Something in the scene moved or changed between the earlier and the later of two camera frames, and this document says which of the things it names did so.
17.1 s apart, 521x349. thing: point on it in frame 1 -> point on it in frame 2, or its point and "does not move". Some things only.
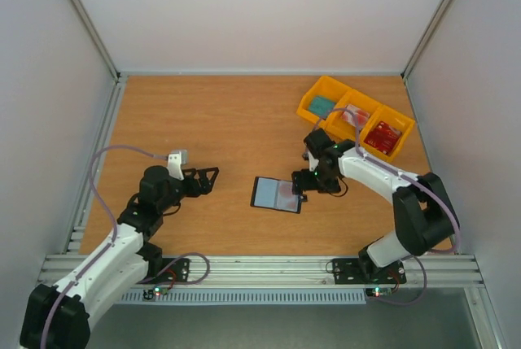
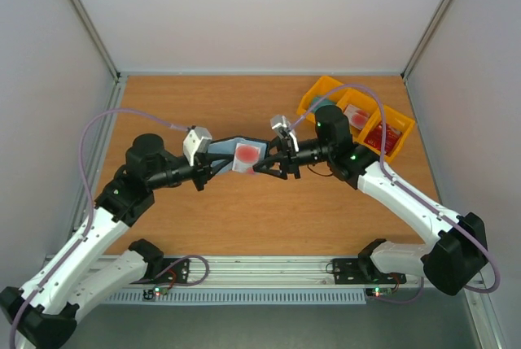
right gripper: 304,181 -> 291,159
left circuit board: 156,291 does not move
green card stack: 321,106 does not move
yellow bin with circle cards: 345,130 does not move
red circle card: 285,198 -> 245,157
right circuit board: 378,291 does not move
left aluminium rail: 76,236 does not move
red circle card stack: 361,115 does not move
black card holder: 275,194 -> 225,147
